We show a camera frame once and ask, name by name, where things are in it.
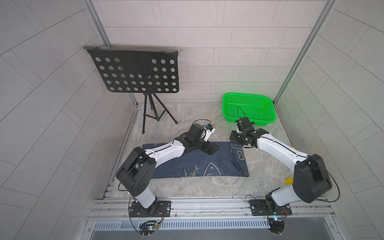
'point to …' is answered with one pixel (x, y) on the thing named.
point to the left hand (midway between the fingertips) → (215, 144)
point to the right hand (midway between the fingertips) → (230, 137)
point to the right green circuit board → (277, 224)
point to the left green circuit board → (147, 229)
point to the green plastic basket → (260, 109)
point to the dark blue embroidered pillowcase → (229, 160)
